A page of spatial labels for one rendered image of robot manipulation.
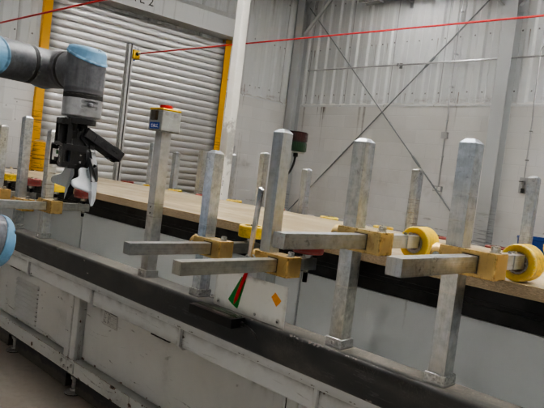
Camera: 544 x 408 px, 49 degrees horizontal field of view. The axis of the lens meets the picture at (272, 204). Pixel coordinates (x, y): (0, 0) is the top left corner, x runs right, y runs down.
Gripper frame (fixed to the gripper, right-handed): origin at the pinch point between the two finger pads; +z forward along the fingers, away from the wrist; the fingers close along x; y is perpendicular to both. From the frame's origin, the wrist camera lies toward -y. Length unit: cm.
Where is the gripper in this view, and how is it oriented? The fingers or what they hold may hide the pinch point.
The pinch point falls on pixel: (80, 203)
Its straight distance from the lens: 152.0
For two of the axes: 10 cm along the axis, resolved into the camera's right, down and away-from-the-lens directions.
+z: -1.2, 9.9, 0.5
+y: -7.5, -0.6, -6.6
